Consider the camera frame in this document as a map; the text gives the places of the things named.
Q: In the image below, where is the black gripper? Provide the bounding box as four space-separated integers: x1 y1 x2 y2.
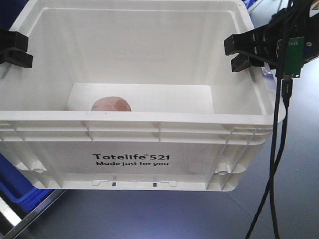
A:
224 0 319 72

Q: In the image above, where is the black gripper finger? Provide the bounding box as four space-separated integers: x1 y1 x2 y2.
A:
0 49 33 68
0 28 28 52

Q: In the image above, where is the pink peach-shaped toy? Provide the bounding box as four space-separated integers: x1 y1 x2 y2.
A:
91 97 132 112

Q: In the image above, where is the white plastic Totelife crate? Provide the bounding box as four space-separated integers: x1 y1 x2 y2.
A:
0 0 276 191

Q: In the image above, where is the green circuit board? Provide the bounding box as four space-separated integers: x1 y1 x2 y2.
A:
284 36 305 78

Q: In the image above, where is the blue bin lower left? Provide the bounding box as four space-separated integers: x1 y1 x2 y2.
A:
0 154 53 213

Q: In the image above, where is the black cable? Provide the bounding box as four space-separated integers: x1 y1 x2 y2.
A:
245 0 297 239
271 74 295 239

